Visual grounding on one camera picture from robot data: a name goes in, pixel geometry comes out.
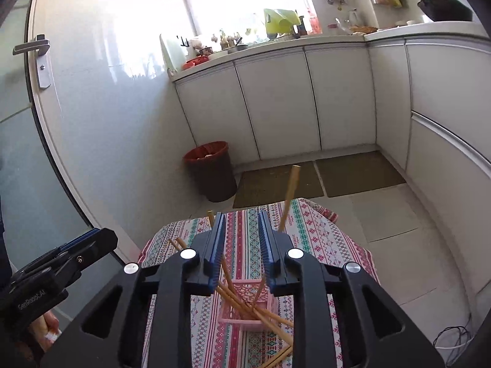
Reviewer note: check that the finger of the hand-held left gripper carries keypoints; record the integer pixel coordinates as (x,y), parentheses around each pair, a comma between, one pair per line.
(98,245)
(78,238)

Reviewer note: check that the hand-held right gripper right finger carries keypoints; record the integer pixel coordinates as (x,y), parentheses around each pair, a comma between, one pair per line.
(264,245)

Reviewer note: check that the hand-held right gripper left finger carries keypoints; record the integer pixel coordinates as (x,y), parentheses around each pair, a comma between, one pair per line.
(218,245)

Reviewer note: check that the pink plastic basket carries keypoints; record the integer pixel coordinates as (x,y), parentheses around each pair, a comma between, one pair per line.
(245,287)

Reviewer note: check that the pile of wooden chopsticks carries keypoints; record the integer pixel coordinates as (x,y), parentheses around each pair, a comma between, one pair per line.
(291,191)

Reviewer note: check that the person's left hand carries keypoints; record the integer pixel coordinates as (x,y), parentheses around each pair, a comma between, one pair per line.
(44,324)

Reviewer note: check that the patterned striped tablecloth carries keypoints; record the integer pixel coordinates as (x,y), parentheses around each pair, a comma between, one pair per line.
(326,237)

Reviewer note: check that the brown floor mat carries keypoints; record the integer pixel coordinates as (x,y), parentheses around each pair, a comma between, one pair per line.
(276,184)
(356,172)

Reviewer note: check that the red trash bin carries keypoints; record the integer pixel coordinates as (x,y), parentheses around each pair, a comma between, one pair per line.
(214,176)

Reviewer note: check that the frosted glass door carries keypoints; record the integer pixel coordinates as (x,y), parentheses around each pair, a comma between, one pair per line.
(38,161)

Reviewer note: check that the white cabinet with doors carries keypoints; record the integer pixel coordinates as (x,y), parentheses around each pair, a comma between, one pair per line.
(276,99)

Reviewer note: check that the red bowl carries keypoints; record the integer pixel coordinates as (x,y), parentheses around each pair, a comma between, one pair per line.
(195,62)

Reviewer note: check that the steel bowl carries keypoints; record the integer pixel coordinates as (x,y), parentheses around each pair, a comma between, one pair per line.
(238,48)

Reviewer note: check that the green plastic jug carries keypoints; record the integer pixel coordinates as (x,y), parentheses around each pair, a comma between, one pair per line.
(282,23)

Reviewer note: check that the red bottle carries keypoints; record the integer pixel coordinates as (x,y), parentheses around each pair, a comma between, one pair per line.
(314,23)

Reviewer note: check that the white cabinet with drawers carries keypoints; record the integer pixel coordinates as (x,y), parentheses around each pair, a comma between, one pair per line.
(445,96)

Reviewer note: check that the wicker basket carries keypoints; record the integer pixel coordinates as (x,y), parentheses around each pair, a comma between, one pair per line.
(362,29)

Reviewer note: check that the window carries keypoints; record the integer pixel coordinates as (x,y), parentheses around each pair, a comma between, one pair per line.
(238,4)

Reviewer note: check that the white jug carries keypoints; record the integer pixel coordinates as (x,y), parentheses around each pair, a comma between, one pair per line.
(353,17)

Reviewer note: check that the white countertop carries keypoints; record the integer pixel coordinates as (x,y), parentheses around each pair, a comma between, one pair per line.
(422,28)

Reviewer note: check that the black wok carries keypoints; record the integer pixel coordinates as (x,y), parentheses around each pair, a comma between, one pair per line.
(445,7)

